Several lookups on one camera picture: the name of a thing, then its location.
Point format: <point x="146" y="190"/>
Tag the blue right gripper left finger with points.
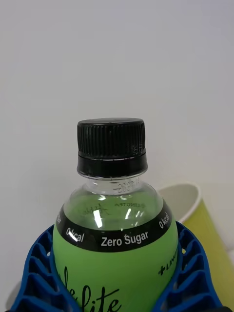
<point x="36" y="287"/>

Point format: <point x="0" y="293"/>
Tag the yellow-green plastic waste bin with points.
<point x="214" y="234"/>

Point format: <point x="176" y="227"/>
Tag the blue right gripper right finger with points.
<point x="192" y="275"/>

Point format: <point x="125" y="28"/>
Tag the green label plastic bottle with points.
<point x="114" y="243"/>

